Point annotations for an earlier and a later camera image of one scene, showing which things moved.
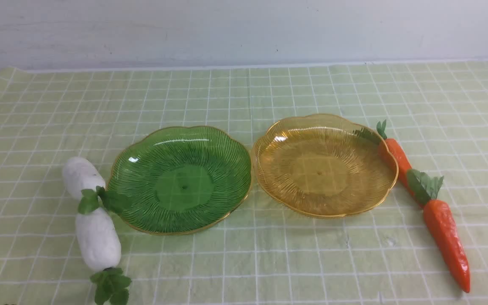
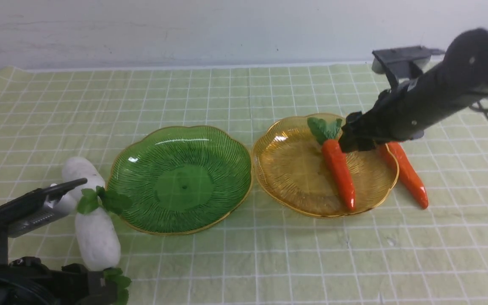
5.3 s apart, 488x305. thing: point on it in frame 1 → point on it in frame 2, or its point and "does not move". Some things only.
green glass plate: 180,180 does not move
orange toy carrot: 425,187 → 336,158
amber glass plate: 322,165 does not move
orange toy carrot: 390,148 does not move
